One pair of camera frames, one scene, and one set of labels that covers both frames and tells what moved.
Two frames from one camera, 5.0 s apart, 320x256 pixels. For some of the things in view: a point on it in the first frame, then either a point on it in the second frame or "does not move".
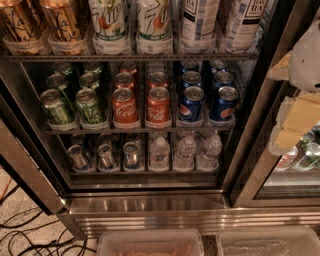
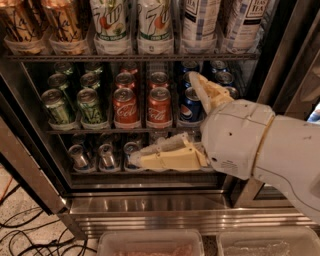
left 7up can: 110,18 does not move
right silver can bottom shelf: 130,155 does not move
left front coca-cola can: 126,114 does not move
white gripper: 306,60 -> 235,135
